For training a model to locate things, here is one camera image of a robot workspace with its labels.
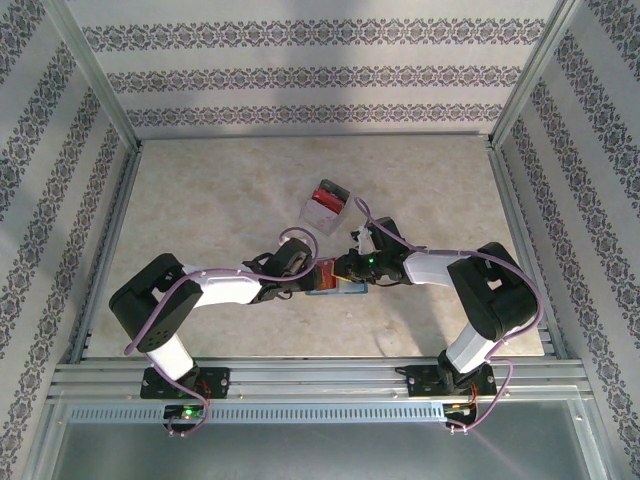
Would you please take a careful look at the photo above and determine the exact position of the red VIP card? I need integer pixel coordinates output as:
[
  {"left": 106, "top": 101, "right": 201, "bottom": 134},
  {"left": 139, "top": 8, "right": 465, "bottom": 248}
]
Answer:
[{"left": 314, "top": 256, "right": 339, "bottom": 292}]

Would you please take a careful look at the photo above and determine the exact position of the blue card holder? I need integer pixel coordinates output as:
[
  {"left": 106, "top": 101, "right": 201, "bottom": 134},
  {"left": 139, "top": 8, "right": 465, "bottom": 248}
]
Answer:
[{"left": 304, "top": 279, "right": 370, "bottom": 298}]

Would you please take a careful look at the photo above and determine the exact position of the pale floral card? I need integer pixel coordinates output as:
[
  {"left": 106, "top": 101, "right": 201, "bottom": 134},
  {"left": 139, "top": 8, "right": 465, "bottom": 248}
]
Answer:
[{"left": 298, "top": 198, "right": 341, "bottom": 236}]

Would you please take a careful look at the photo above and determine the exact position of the red cards stack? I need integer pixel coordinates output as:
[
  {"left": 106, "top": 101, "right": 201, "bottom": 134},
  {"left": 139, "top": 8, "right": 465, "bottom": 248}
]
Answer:
[{"left": 309, "top": 186, "right": 347, "bottom": 214}]

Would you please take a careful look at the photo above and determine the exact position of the black card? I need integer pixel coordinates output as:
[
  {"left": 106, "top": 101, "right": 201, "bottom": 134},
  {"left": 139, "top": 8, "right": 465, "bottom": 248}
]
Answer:
[{"left": 318, "top": 177, "right": 352, "bottom": 200}]

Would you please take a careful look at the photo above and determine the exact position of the red and white box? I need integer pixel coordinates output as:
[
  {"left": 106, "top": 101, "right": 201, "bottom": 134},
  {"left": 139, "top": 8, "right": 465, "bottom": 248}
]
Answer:
[{"left": 298, "top": 177, "right": 352, "bottom": 237}]

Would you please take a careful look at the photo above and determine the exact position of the controller board with green light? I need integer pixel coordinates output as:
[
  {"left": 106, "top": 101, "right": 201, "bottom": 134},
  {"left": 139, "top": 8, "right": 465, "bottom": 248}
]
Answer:
[{"left": 163, "top": 404, "right": 207, "bottom": 422}]

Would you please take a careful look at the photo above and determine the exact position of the grey metal sheet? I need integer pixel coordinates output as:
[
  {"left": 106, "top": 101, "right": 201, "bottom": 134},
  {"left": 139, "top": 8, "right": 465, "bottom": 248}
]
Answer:
[{"left": 29, "top": 402, "right": 616, "bottom": 480}]

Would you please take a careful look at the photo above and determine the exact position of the aluminium mounting rail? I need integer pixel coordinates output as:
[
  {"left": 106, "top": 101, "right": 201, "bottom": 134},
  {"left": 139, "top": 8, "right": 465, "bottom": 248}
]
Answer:
[{"left": 48, "top": 355, "right": 594, "bottom": 404}]

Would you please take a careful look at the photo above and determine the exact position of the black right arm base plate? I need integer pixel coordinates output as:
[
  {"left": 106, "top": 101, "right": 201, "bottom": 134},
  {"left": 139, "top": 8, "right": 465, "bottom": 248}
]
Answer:
[{"left": 406, "top": 363, "right": 497, "bottom": 400}]

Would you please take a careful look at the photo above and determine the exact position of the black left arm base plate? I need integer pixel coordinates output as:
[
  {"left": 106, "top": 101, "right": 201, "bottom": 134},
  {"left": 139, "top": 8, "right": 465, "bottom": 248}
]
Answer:
[{"left": 140, "top": 367, "right": 232, "bottom": 401}]

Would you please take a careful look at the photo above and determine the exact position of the grey slotted cable duct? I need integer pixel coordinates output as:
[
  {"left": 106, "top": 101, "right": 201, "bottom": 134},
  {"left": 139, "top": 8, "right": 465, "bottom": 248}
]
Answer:
[{"left": 66, "top": 402, "right": 447, "bottom": 426}]

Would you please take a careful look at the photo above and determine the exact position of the aluminium frame crossbar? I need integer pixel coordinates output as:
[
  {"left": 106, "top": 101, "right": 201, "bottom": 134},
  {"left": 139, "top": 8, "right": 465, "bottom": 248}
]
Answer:
[{"left": 135, "top": 129, "right": 496, "bottom": 143}]

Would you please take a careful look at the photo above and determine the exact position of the aluminium table side rail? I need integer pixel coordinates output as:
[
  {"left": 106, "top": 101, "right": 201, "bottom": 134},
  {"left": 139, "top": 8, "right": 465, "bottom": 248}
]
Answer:
[
  {"left": 485, "top": 142, "right": 571, "bottom": 361},
  {"left": 67, "top": 142, "right": 147, "bottom": 365}
]

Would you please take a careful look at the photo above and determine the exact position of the aluminium frame post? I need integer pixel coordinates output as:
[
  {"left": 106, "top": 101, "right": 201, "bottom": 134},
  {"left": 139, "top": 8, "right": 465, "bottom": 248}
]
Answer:
[
  {"left": 44, "top": 0, "right": 146, "bottom": 151},
  {"left": 485, "top": 0, "right": 586, "bottom": 151}
]

